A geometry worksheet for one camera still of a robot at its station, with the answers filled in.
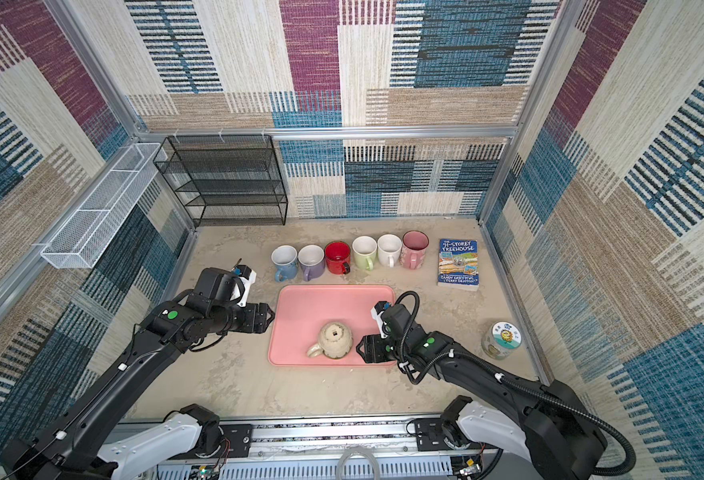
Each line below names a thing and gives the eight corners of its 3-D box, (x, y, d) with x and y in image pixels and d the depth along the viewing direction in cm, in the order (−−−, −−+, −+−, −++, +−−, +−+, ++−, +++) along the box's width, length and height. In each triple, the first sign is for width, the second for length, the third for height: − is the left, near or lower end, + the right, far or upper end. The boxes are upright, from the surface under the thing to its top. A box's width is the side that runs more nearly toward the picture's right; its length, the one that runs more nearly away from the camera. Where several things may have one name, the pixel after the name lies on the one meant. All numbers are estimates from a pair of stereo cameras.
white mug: (378, 275, 105) (379, 259, 98) (376, 250, 112) (378, 233, 105) (401, 275, 105) (404, 259, 98) (398, 250, 112) (401, 233, 105)
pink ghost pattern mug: (401, 276, 104) (404, 258, 96) (398, 249, 112) (401, 230, 104) (427, 276, 104) (432, 258, 96) (422, 249, 112) (427, 230, 104)
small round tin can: (485, 360, 88) (496, 348, 81) (478, 334, 93) (488, 321, 86) (513, 360, 88) (527, 348, 81) (505, 334, 92) (517, 321, 85)
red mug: (325, 278, 105) (323, 263, 98) (327, 256, 111) (325, 240, 104) (350, 278, 105) (349, 262, 98) (350, 256, 111) (350, 240, 104)
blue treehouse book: (437, 285, 103) (439, 280, 100) (438, 240, 116) (440, 235, 113) (478, 291, 101) (481, 286, 99) (475, 245, 114) (477, 240, 111)
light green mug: (352, 279, 105) (352, 262, 97) (352, 253, 112) (352, 235, 105) (377, 279, 105) (378, 262, 97) (375, 252, 112) (376, 235, 105)
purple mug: (299, 285, 104) (295, 271, 97) (303, 259, 111) (299, 244, 104) (324, 285, 103) (321, 271, 97) (326, 259, 111) (324, 244, 104)
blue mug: (278, 289, 103) (272, 272, 95) (277, 264, 109) (271, 246, 102) (301, 285, 104) (296, 268, 96) (298, 260, 110) (293, 242, 103)
